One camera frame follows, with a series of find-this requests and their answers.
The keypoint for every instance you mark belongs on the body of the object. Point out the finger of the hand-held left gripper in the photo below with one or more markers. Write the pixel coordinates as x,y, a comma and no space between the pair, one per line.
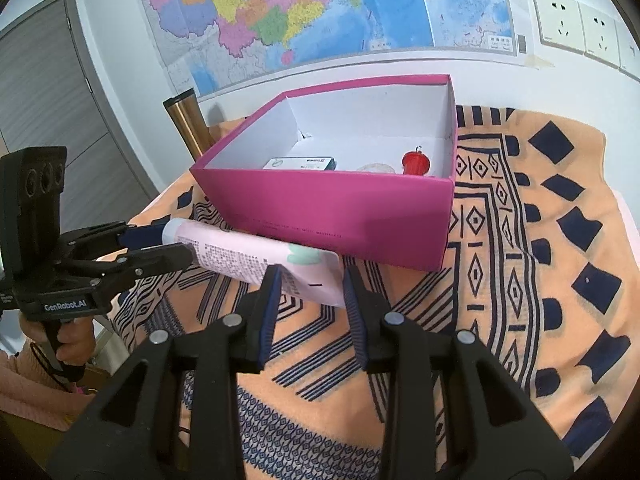
170,257
142,236

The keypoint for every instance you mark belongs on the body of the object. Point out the teal and white medicine box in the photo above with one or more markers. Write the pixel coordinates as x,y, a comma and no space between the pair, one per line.
300,162

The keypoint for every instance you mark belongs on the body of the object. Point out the grey door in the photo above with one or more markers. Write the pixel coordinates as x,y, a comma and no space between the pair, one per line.
50,85

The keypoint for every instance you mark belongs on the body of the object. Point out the small red plastic bottle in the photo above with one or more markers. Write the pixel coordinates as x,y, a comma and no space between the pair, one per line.
416,164

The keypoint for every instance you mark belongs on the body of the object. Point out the person's left forearm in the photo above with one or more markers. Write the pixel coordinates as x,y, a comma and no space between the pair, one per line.
30,390

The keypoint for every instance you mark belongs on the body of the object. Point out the orange patterned blanket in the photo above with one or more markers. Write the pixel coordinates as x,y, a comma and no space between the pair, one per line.
620,230

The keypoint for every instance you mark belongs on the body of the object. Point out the pink printed cosmetic tube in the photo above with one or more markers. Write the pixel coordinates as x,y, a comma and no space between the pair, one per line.
240,255

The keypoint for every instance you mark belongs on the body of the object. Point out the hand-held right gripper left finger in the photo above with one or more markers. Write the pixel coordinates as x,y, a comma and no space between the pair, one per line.
270,320

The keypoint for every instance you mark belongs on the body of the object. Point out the white wall socket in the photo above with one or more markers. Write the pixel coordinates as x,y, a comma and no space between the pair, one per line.
557,20
600,34
629,50

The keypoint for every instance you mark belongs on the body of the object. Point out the person's left hand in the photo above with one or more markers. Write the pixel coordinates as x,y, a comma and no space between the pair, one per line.
75,345

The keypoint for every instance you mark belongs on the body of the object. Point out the pink cardboard box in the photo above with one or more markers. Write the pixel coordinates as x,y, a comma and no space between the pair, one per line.
325,210

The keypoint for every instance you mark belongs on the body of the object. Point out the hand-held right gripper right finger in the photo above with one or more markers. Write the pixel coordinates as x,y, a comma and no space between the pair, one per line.
357,320

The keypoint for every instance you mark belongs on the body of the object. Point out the gold metal tumbler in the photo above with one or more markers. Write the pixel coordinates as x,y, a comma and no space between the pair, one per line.
187,125

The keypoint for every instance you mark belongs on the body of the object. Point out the colourful wall map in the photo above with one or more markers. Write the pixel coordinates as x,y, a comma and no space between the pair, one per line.
325,10

